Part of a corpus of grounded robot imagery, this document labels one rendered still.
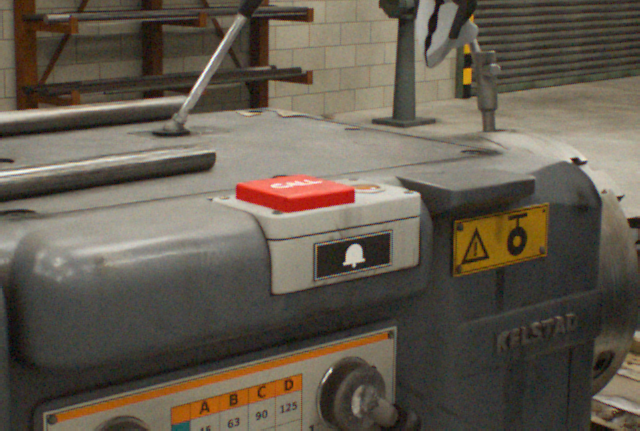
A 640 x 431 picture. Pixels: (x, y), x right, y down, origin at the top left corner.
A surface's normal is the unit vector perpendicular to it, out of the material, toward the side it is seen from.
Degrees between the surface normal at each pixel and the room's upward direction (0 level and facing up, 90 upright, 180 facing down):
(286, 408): 90
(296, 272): 90
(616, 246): 69
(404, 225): 90
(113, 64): 90
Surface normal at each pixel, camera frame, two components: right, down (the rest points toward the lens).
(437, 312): -0.10, 0.18
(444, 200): -0.77, 0.11
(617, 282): 0.62, -0.02
